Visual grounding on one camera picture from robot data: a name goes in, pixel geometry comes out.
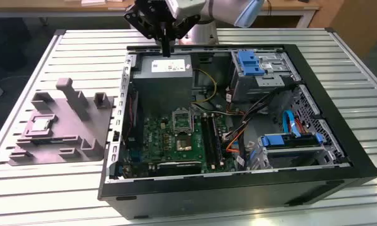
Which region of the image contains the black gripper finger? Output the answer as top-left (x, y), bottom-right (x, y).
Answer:
top-left (123, 4), bottom-right (168, 58)
top-left (167, 14), bottom-right (203, 58)

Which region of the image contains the CPU with silver lid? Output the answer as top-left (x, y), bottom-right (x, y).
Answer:
top-left (32, 119), bottom-right (51, 131)

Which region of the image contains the CPU socket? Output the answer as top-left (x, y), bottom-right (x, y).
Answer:
top-left (175, 134), bottom-right (195, 151)

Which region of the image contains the pale paper box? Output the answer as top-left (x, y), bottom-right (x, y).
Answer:
top-left (80, 0), bottom-right (108, 7)

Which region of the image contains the empty blue disk carrier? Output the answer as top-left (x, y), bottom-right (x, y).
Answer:
top-left (238, 50), bottom-right (264, 76)

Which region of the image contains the grey power supply unit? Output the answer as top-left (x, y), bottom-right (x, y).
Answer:
top-left (131, 56), bottom-right (195, 113)

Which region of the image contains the wooden desk with white legs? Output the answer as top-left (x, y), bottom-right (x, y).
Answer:
top-left (0, 0), bottom-right (322, 29)

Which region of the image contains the metal disk bay cage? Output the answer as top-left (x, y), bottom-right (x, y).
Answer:
top-left (231, 50), bottom-right (303, 102)
top-left (259, 145), bottom-right (338, 169)

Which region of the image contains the metal socket cover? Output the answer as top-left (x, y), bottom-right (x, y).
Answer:
top-left (172, 107), bottom-right (195, 135)

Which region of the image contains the black RAM slot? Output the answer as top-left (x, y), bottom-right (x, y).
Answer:
top-left (200, 113), bottom-right (215, 170)
top-left (210, 113), bottom-right (227, 167)

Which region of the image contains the green motherboard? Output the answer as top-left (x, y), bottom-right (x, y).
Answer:
top-left (123, 110), bottom-right (240, 178)

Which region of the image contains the grey plastic parts rack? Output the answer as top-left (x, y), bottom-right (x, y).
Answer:
top-left (8, 77), bottom-right (118, 167)

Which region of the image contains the wooden cabinet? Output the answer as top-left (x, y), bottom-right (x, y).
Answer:
top-left (328, 0), bottom-right (377, 59)

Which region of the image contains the hard disk in blue carrier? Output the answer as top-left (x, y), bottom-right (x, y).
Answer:
top-left (260, 133), bottom-right (324, 149)

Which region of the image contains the green RAM stick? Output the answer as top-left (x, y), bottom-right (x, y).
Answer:
top-left (30, 138), bottom-right (66, 145)

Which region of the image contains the black graphics card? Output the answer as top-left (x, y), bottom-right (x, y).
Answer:
top-left (156, 161), bottom-right (202, 176)

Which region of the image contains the black open PC case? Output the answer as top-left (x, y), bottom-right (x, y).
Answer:
top-left (98, 43), bottom-right (377, 220)

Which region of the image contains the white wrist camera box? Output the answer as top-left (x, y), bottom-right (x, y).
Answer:
top-left (166, 0), bottom-right (208, 25)

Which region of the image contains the yellow wire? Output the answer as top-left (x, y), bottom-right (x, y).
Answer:
top-left (191, 68), bottom-right (218, 104)

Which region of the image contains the black wire bundle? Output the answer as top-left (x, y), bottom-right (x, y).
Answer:
top-left (238, 83), bottom-right (299, 171)

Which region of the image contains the blue flat data wire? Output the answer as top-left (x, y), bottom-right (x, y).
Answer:
top-left (283, 110), bottom-right (303, 138)

